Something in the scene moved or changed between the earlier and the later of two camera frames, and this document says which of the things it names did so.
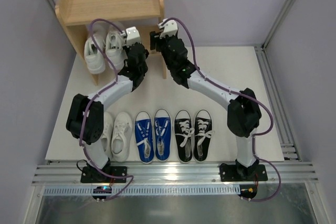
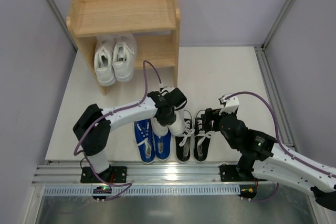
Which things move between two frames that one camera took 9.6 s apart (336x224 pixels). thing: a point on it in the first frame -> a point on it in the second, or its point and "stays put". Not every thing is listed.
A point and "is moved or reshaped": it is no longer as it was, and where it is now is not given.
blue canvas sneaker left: (144, 136) stays put
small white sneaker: (123, 127) -> (178, 126)
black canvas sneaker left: (183, 134) stays put
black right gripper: (155, 41) -> (209, 118)
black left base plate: (90, 174) stays put
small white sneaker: (106, 141) is moved or reshaped
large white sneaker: (115, 49) is moved or reshaped
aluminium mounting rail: (170, 173) stays put
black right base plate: (230, 172) stays put
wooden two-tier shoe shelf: (132, 0) is moved or reshaped
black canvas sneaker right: (203, 134) stays put
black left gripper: (134, 48) -> (166, 118)
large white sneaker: (94, 58) -> (103, 63)
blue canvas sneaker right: (162, 127) stays put
